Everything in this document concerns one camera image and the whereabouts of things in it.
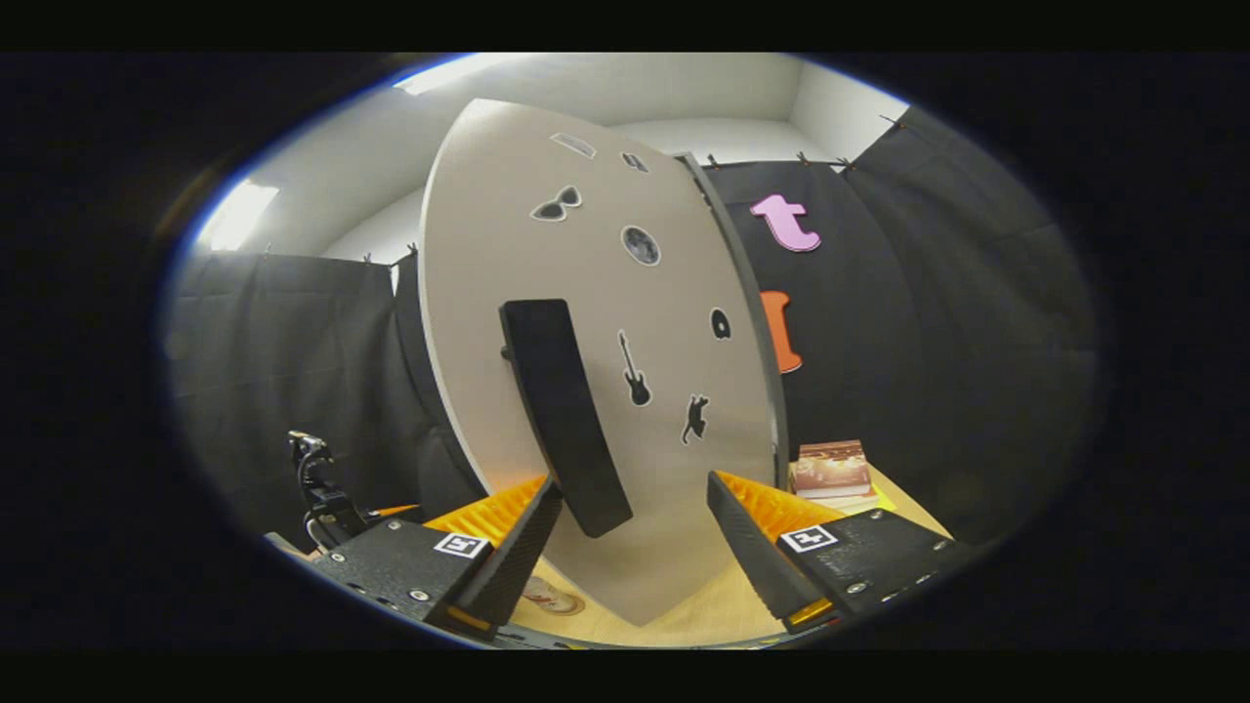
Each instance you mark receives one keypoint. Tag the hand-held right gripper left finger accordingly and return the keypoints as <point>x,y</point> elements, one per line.
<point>508,566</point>

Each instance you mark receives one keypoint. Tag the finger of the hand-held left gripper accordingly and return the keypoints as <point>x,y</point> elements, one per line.
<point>394,511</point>

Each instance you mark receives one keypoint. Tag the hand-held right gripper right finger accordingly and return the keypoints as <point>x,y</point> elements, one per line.
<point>752,547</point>

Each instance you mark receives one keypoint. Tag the clear plastic bottle red label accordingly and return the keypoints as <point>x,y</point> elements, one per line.
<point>547,589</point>

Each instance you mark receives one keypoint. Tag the dark grey cabinet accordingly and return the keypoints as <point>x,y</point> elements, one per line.
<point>778,430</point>

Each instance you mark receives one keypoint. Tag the light grey cabinet door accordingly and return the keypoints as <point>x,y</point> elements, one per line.
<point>488,244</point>

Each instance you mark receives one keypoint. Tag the stack of books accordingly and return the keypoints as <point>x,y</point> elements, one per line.
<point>832,467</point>

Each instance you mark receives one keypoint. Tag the yellow notepad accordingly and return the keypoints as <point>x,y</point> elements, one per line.
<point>874,503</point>

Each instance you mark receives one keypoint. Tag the black backdrop cloth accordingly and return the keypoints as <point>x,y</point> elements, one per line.
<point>928,342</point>

